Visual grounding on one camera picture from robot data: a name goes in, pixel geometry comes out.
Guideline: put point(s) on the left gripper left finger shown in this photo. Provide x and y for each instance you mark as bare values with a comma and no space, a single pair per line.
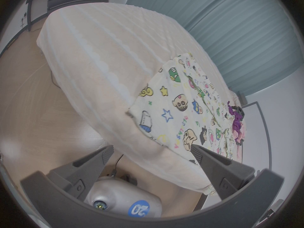
80,174

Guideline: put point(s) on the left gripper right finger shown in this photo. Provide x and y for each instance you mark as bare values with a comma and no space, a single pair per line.
223,174

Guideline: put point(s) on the white printed pyjama top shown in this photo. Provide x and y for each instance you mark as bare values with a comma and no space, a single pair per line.
171,113

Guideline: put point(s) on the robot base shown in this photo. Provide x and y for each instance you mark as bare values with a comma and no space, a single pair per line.
118,196

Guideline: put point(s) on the pile of clothes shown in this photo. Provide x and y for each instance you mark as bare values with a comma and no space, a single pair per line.
236,122

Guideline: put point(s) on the bed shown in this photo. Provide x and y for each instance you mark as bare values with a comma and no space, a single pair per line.
95,56

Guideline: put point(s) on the grey bedside table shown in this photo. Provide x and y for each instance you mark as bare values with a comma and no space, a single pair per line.
242,97

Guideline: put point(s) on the blue-green curtain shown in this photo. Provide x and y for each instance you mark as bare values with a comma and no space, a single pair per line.
237,32

